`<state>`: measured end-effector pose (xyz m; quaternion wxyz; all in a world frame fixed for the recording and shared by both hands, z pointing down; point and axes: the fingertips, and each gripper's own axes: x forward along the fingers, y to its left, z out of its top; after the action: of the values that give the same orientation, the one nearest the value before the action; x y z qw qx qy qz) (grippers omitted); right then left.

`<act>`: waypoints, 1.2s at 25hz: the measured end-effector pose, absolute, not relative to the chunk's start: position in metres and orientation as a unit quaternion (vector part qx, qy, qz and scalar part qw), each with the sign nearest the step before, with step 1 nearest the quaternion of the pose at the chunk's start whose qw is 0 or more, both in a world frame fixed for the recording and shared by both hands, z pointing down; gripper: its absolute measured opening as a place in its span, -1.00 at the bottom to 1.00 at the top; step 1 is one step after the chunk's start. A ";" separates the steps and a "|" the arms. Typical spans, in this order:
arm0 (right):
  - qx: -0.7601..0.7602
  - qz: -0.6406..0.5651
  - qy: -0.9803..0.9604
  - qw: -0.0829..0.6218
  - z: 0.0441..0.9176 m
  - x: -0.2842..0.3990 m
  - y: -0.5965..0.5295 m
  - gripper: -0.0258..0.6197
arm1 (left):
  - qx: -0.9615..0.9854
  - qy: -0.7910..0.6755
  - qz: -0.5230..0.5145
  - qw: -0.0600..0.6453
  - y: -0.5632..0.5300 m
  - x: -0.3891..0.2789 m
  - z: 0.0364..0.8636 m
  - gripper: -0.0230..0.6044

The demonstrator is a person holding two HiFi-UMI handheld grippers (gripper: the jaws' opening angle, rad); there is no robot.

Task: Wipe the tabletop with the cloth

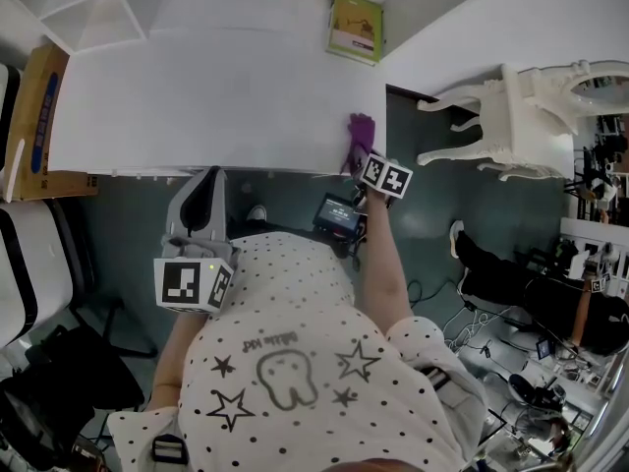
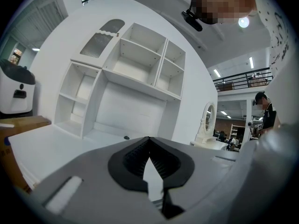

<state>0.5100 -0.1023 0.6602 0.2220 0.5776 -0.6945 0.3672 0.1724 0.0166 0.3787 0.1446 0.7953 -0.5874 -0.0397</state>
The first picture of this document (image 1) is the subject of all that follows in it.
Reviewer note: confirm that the green book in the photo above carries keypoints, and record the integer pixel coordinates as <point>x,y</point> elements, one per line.
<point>355,27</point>

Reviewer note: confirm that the white ornate vanity with mirror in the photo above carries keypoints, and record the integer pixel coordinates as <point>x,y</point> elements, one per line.
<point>531,126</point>

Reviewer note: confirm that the white desk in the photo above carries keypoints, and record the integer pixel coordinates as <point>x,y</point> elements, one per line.
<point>196,96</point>

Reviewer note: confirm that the white and black robot machine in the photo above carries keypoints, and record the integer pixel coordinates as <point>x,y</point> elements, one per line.
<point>6,116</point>
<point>34,268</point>

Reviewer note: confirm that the person's white dotted shirt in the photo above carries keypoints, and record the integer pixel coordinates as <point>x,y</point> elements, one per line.
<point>295,322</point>

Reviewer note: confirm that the black office chair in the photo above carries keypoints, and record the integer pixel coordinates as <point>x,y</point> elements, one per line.
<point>64,381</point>

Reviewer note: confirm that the person's right shoe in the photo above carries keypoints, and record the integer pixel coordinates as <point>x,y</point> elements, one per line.
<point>257,212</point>

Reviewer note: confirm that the purple cloth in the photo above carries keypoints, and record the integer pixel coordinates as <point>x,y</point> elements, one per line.
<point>361,131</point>

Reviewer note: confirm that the white shelf cabinet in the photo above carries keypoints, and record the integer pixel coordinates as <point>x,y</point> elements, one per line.
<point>98,13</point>

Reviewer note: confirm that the brown cardboard box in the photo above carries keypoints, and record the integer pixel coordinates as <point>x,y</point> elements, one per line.
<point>34,126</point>

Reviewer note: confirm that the black tablet screen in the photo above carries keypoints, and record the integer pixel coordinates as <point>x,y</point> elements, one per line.
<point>336,214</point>

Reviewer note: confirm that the person's right forearm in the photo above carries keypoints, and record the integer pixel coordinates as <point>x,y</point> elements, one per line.
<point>385,268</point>

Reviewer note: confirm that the white flat stick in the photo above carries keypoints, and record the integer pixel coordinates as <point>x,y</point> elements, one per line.
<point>14,170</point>

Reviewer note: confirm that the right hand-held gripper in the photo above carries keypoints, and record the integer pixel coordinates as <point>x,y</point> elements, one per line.
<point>388,177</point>

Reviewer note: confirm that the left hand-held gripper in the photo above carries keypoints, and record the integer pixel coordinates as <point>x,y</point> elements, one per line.
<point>184,285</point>

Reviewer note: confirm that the person's left forearm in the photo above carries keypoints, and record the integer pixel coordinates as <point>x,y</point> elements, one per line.
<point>174,362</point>

